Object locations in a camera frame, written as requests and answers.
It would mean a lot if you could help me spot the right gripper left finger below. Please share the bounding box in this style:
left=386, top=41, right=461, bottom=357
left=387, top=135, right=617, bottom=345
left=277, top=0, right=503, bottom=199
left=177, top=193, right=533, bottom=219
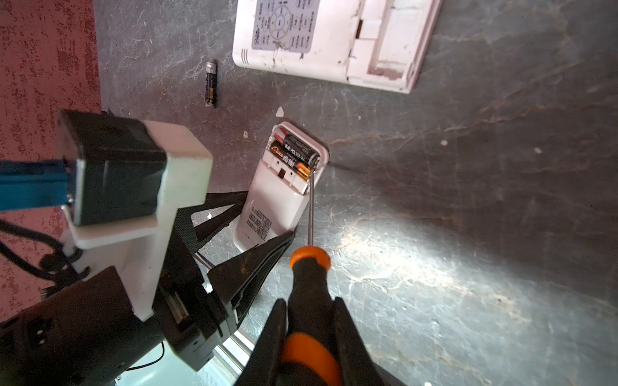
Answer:
left=235, top=299, right=287, bottom=386

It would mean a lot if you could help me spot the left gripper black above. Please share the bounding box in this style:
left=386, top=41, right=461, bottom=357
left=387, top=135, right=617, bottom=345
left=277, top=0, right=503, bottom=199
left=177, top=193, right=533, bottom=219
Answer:
left=151, top=190, right=296, bottom=372

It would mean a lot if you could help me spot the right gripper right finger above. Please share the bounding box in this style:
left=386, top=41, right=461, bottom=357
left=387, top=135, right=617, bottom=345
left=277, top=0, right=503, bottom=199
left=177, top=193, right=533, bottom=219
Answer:
left=332, top=298, right=405, bottom=386

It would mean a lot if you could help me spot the orange black screwdriver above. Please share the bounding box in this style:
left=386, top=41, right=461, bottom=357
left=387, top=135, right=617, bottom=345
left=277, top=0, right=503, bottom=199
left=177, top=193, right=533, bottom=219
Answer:
left=279, top=170, right=343, bottom=385

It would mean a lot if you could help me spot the small white AC remote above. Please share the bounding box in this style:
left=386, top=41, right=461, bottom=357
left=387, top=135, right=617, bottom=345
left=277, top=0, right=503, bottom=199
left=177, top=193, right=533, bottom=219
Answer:
left=233, top=121, right=330, bottom=252

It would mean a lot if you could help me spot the aaa battery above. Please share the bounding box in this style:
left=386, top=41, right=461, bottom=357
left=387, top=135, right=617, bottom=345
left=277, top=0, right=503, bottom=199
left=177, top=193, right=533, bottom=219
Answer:
left=270, top=141, right=311, bottom=181
left=283, top=134, right=320, bottom=169
left=204, top=61, right=217, bottom=108

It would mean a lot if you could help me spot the long white remote control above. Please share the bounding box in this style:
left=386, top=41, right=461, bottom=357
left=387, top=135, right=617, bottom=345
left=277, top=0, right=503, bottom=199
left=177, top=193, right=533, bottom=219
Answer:
left=233, top=0, right=442, bottom=93

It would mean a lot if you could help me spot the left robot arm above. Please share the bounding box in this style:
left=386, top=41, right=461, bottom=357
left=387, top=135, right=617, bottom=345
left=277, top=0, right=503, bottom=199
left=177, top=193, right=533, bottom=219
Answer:
left=1, top=191, right=295, bottom=385

